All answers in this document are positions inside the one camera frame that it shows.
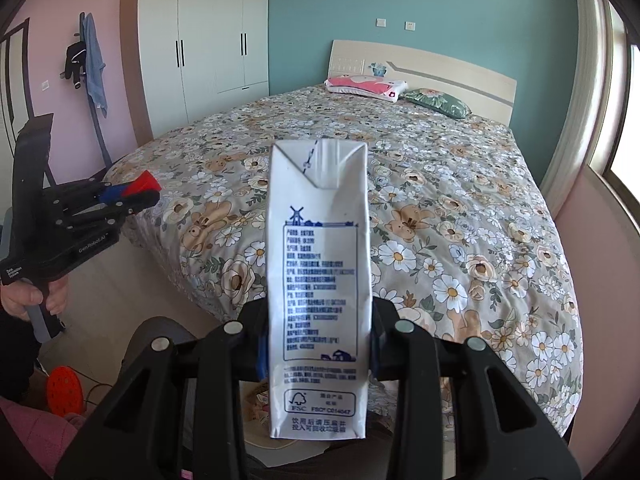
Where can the white round waste bin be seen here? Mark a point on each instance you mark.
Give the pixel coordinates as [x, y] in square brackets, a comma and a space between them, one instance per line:
[260, 442]

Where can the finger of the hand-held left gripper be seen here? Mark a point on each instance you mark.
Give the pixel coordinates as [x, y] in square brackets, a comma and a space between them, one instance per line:
[112, 191]
[130, 207]

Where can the white curtain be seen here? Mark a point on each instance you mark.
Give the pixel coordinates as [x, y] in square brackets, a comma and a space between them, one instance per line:
[575, 110]

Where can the orange perforated plastic object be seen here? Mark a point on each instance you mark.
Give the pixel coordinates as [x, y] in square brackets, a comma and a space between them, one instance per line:
[64, 390]

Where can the bed with floral cover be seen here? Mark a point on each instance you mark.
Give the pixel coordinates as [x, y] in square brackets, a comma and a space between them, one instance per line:
[450, 210]

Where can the black coat rack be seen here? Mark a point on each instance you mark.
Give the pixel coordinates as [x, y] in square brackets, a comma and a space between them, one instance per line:
[99, 135]

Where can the blue towel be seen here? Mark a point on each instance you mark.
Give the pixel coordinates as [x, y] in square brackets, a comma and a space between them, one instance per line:
[95, 60]

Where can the black jacket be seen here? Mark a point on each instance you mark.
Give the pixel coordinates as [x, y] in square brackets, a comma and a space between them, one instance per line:
[76, 62]

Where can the white wardrobe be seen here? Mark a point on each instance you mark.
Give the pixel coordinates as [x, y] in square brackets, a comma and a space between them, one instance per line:
[200, 35]

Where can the pink fuzzy clothing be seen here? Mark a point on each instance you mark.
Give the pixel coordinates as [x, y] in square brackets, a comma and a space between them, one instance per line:
[30, 435]

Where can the person's left hand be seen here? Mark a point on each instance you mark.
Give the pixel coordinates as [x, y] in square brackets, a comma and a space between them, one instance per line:
[20, 300]

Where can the white milk carton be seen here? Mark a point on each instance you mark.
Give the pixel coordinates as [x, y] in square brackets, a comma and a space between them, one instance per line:
[320, 260]

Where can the green floral pillow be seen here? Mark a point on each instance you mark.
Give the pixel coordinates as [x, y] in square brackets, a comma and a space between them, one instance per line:
[435, 100]

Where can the person's grey trousers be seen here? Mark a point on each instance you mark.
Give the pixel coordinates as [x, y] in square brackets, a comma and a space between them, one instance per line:
[145, 332]

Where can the pink printed pillow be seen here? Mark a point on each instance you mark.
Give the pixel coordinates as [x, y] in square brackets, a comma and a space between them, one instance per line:
[365, 85]

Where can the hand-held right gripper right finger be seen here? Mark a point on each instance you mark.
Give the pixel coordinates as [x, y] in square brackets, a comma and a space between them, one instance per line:
[385, 330]

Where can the beige bed headboard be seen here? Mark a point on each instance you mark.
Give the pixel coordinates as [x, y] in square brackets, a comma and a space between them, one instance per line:
[450, 72]

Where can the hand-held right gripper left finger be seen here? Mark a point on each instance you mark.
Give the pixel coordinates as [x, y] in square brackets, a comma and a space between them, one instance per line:
[250, 327]

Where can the window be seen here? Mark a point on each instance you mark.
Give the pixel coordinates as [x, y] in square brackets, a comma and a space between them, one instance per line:
[622, 110]

